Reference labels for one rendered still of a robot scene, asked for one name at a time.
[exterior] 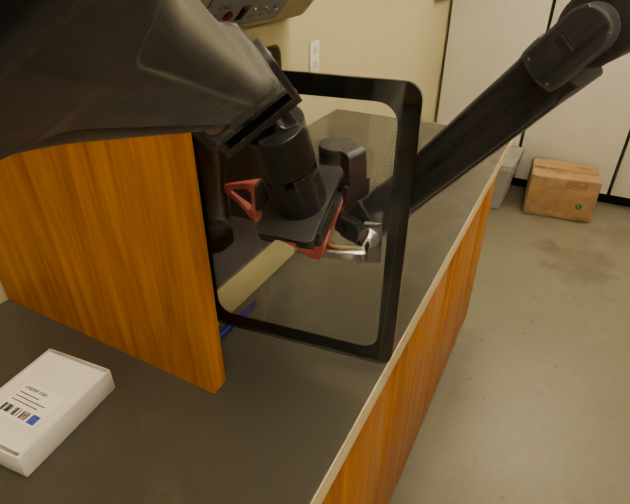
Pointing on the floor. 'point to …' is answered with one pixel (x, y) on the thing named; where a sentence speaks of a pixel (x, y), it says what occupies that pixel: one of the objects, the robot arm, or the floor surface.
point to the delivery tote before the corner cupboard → (506, 175)
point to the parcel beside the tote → (561, 190)
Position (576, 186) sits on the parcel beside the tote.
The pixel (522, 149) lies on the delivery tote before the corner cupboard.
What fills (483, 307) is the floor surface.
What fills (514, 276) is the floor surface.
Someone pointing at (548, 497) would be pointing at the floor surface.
